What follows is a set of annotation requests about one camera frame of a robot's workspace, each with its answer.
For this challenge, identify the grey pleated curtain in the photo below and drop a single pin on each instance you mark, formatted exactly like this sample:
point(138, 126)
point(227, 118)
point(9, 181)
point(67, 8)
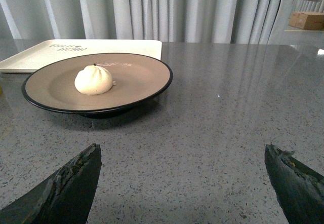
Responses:
point(206, 21)

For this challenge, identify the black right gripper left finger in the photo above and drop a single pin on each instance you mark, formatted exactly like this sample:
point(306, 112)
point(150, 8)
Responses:
point(66, 196)

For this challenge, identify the beige plate with black rim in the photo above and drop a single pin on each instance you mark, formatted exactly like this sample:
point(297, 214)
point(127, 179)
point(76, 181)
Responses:
point(138, 79)

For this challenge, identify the white steamed bun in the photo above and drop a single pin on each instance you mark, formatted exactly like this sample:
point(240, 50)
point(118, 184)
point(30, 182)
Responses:
point(93, 80)

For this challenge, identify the white rectangular bear tray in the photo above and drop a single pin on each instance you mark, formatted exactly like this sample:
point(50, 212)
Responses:
point(51, 51)

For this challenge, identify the brown cardboard box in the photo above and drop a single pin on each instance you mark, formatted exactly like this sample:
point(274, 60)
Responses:
point(307, 20)

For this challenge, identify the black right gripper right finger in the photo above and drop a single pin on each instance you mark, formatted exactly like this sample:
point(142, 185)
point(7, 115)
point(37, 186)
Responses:
point(298, 188)

